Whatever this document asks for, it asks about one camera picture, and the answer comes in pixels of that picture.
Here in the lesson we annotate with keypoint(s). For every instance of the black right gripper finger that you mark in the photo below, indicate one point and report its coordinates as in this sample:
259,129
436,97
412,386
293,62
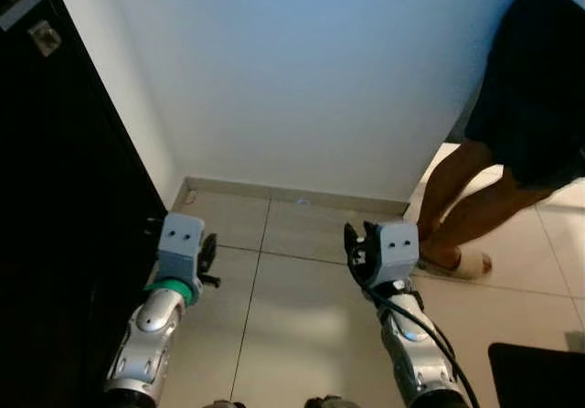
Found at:
351,237
369,230

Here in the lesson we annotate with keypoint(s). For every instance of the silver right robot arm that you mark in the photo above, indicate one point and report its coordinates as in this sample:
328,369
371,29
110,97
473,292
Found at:
411,344

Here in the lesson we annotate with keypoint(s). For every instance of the white slipper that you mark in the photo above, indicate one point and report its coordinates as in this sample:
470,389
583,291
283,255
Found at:
471,264

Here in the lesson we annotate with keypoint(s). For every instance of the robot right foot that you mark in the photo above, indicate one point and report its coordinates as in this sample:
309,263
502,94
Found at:
327,402

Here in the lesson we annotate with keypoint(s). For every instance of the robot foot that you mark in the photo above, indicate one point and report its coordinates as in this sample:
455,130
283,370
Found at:
327,402
224,404

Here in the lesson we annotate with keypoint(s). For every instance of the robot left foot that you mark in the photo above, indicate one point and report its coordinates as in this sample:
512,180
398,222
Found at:
224,404

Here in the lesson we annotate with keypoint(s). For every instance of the black floor mat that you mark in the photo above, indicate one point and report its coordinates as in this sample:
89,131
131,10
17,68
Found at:
539,381

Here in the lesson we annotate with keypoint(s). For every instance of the person in dark shorts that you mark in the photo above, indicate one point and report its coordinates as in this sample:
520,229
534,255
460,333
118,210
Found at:
530,79

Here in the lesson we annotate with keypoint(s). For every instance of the silver door lock plate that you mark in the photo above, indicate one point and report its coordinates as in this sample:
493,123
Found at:
44,38

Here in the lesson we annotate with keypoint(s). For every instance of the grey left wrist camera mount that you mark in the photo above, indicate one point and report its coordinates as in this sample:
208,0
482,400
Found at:
180,243

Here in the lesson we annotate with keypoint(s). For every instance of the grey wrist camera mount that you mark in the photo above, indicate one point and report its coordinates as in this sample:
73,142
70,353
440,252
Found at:
180,243
399,252

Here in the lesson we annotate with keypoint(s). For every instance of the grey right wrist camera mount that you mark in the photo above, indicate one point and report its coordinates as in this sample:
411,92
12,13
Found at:
399,252

